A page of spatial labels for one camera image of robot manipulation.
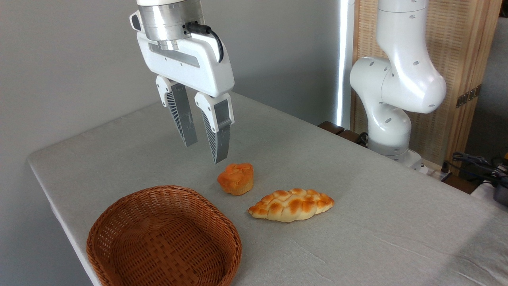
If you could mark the brown wicker basket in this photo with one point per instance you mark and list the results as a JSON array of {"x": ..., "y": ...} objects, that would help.
[{"x": 166, "y": 242}]

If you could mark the black plug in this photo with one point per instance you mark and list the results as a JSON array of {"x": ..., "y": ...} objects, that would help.
[{"x": 445, "y": 167}]

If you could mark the orange muffin bread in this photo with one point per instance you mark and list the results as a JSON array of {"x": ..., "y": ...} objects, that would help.
[{"x": 236, "y": 178}]

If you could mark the wooden bamboo folding screen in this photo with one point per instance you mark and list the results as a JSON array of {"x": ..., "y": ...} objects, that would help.
[{"x": 460, "y": 47}]

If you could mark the braided golden bread loaf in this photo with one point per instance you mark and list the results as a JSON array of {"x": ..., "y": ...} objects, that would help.
[{"x": 291, "y": 204}]

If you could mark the grey tablecloth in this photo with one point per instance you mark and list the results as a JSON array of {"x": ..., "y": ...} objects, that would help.
[{"x": 357, "y": 222}]

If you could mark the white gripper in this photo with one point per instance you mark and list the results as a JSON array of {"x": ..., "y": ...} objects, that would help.
[{"x": 198, "y": 73}]

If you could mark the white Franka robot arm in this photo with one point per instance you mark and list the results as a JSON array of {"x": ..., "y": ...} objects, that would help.
[{"x": 401, "y": 79}]

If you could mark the dark metal screen hinge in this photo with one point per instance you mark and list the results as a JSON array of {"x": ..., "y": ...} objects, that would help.
[{"x": 468, "y": 96}]

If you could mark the dark brown wooden block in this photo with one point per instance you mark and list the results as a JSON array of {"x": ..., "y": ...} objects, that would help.
[{"x": 331, "y": 127}]

